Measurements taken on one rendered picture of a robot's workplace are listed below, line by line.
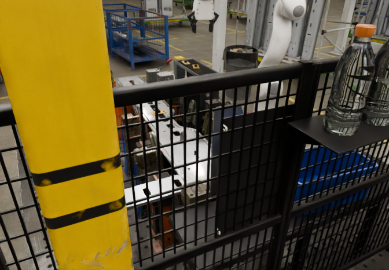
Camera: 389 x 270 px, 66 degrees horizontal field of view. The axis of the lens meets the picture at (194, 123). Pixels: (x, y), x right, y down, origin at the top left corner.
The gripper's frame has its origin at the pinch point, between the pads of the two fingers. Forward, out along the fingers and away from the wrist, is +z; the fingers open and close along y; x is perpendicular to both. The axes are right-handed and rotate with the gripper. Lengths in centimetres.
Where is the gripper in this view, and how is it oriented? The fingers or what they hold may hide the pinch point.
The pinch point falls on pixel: (202, 30)
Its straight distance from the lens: 159.3
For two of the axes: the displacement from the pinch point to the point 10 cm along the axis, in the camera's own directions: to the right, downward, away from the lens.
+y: -9.1, 1.6, -3.7
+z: -0.3, 8.9, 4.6
